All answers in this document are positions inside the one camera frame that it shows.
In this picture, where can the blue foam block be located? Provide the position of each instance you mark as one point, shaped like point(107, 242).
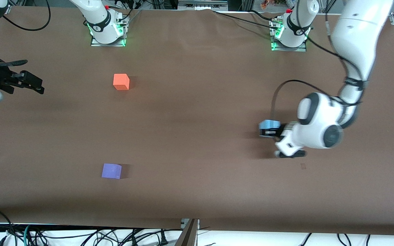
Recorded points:
point(268, 124)

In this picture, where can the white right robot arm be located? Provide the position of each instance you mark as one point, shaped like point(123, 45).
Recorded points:
point(98, 17)

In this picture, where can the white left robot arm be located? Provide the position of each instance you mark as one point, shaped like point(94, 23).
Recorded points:
point(354, 34)

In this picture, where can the orange foam block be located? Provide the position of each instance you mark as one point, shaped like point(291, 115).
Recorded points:
point(121, 82)

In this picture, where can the purple foam block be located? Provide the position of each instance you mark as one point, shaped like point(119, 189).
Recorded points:
point(111, 171)

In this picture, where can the brown table cover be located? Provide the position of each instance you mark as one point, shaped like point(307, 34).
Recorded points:
point(197, 136)

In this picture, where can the orange background object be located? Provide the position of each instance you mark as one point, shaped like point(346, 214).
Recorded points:
point(267, 4)

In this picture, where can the silver rack device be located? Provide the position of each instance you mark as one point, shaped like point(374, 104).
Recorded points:
point(202, 4)

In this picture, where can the black power plug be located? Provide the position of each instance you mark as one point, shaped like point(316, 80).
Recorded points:
point(163, 239)

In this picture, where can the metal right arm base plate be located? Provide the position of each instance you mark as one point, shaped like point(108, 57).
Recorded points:
point(96, 43)

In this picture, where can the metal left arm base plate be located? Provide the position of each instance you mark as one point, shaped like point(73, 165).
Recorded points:
point(303, 49)

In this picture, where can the aluminium profile post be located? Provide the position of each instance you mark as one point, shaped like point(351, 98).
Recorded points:
point(187, 235)

